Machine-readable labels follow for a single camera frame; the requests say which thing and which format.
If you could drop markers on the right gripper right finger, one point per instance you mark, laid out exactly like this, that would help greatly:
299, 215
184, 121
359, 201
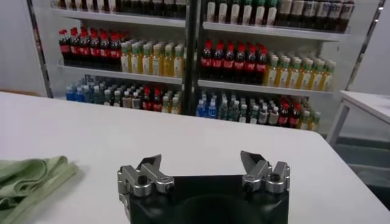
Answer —
259, 173

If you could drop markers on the beige label dark drink bottle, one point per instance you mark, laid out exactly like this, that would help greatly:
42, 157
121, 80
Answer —
285, 12
297, 12

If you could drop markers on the blue water bottle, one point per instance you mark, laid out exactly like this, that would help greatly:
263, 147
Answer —
201, 109
71, 94
212, 111
80, 95

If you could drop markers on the light green t-shirt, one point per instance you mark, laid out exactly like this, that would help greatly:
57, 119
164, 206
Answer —
27, 182

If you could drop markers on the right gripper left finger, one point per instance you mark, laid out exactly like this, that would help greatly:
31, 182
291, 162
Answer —
146, 176

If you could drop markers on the white display cabinet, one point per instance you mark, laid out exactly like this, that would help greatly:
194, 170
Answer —
122, 17
274, 31

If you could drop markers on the white side table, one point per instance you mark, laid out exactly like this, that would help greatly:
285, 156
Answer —
371, 103

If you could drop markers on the blue label dark drink bottle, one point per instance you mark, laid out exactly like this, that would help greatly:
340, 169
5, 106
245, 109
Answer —
334, 14
321, 14
179, 8
145, 6
134, 6
168, 7
122, 5
309, 13
346, 14
157, 7

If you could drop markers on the red cap cola bottle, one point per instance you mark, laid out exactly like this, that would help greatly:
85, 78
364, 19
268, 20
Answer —
157, 102
294, 117
84, 49
104, 51
229, 64
250, 66
261, 67
94, 50
207, 62
74, 48
115, 53
240, 65
147, 100
283, 116
64, 48
218, 63

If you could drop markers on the clear water bottle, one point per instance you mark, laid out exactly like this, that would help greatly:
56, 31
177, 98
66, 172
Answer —
97, 96
223, 111
233, 112
89, 96

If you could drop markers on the glass cabinet door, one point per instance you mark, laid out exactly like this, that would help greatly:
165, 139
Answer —
39, 45
364, 45

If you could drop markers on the small dark drink bottle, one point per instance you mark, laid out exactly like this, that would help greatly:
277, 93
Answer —
242, 114
273, 117
254, 115
108, 99
264, 116
117, 100
136, 102
127, 101

